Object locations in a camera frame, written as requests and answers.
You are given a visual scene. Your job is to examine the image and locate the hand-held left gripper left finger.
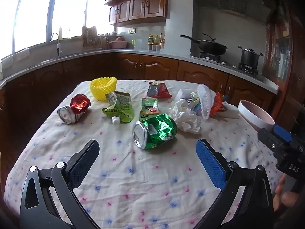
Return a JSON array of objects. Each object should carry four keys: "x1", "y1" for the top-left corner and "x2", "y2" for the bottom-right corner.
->
[{"x1": 19, "y1": 139, "x2": 102, "y2": 229}]

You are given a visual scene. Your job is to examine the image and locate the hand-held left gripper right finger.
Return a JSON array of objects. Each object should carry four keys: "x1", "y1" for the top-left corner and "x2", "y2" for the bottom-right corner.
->
[{"x1": 196, "y1": 138, "x2": 274, "y2": 229}]

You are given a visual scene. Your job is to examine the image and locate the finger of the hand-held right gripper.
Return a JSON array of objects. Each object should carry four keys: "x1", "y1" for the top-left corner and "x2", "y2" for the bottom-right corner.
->
[
  {"x1": 273, "y1": 125, "x2": 294, "y2": 144},
  {"x1": 257, "y1": 128, "x2": 286, "y2": 150}
]

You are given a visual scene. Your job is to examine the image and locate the white and pink bin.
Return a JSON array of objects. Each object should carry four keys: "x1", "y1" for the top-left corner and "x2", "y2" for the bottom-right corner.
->
[{"x1": 238, "y1": 100, "x2": 275, "y2": 132}]

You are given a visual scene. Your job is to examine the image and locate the white foam block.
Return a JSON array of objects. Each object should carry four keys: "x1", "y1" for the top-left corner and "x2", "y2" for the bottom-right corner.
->
[{"x1": 220, "y1": 101, "x2": 240, "y2": 119}]

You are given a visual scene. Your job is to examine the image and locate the green milk carton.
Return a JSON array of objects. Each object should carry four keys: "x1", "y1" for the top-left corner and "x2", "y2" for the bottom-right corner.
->
[{"x1": 139, "y1": 97, "x2": 160, "y2": 122}]

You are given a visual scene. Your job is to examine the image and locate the person's right hand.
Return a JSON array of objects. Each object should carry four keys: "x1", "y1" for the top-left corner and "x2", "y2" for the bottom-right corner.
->
[{"x1": 273, "y1": 173, "x2": 301, "y2": 213}]

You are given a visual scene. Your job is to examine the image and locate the crumpled white paper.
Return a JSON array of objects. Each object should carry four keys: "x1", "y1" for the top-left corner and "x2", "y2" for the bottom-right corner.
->
[{"x1": 169, "y1": 99, "x2": 203, "y2": 134}]

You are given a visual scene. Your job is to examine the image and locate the floral tablecloth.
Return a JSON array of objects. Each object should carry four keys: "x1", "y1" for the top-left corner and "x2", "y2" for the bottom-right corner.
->
[{"x1": 3, "y1": 79, "x2": 284, "y2": 229}]

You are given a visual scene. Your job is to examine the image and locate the crushed red can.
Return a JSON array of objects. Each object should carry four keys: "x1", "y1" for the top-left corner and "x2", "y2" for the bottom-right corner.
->
[{"x1": 57, "y1": 94, "x2": 91, "y2": 124}]

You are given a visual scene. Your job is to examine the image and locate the orange snack packet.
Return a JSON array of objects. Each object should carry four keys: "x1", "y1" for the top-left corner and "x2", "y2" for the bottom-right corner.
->
[{"x1": 210, "y1": 92, "x2": 229, "y2": 118}]

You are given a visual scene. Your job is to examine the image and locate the colourful crumpled wrapper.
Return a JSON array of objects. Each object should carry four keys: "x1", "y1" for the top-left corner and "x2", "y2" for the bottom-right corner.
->
[{"x1": 186, "y1": 92, "x2": 203, "y2": 115}]

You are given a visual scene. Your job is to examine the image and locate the crushed green can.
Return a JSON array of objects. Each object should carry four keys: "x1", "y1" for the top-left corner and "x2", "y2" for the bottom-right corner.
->
[{"x1": 132, "y1": 114, "x2": 178, "y2": 150}]

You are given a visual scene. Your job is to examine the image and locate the white foam fruit net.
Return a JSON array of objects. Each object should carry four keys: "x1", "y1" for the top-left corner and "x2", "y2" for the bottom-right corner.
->
[{"x1": 197, "y1": 85, "x2": 213, "y2": 120}]

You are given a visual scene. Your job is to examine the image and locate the green drink pouch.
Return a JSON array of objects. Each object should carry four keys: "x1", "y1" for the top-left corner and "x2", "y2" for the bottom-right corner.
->
[{"x1": 102, "y1": 91, "x2": 135, "y2": 125}]

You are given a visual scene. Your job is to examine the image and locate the yellow foam fruit net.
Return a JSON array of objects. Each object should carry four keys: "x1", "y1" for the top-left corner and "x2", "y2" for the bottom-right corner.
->
[{"x1": 90, "y1": 77, "x2": 118, "y2": 101}]

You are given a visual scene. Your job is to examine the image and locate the glass display cabinet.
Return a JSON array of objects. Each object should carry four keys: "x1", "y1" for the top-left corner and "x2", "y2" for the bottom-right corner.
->
[{"x1": 262, "y1": 2, "x2": 305, "y2": 131}]

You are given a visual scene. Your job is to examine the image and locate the black cooking pot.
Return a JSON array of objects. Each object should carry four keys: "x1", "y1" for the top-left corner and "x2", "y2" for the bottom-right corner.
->
[{"x1": 238, "y1": 45, "x2": 264, "y2": 69}]

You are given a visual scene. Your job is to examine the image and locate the gas stove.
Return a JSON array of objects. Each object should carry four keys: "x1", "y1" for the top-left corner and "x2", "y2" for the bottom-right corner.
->
[{"x1": 191, "y1": 51, "x2": 265, "y2": 79}]

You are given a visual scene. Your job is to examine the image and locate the red snack bag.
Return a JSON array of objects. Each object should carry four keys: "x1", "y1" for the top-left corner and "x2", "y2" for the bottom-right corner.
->
[{"x1": 146, "y1": 81, "x2": 173, "y2": 99}]

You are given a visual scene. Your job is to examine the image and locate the black wok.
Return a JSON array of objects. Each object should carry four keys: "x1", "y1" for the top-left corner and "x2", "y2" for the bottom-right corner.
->
[{"x1": 180, "y1": 33, "x2": 228, "y2": 55}]

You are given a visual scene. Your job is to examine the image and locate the wooden base cabinets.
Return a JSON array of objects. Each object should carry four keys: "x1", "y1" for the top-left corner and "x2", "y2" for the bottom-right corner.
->
[{"x1": 0, "y1": 52, "x2": 278, "y2": 153}]

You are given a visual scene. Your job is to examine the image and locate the grey kitchen countertop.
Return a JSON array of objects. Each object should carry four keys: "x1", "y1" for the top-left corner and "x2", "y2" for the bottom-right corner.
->
[{"x1": 0, "y1": 48, "x2": 279, "y2": 94}]

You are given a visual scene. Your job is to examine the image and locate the chrome faucet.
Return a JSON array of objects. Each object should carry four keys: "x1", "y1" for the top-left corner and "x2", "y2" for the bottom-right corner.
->
[{"x1": 51, "y1": 33, "x2": 61, "y2": 58}]

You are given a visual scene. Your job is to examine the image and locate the dish rack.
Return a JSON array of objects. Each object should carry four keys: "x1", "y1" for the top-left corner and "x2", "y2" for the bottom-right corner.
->
[{"x1": 82, "y1": 25, "x2": 103, "y2": 51}]

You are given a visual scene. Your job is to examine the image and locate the pink basin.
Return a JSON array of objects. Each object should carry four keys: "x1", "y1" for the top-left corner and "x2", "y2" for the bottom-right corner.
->
[{"x1": 109, "y1": 37, "x2": 128, "y2": 49}]

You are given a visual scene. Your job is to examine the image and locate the range hood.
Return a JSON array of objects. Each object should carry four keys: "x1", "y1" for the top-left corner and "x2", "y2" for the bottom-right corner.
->
[{"x1": 186, "y1": 0, "x2": 277, "y2": 25}]

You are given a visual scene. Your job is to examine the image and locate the kitchen window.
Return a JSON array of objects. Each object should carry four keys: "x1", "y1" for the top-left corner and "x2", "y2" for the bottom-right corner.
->
[{"x1": 0, "y1": 0, "x2": 115, "y2": 60}]

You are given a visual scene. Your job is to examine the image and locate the wooden wall cabinets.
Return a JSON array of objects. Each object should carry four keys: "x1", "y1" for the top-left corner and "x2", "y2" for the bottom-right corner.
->
[{"x1": 104, "y1": 0, "x2": 186, "y2": 27}]

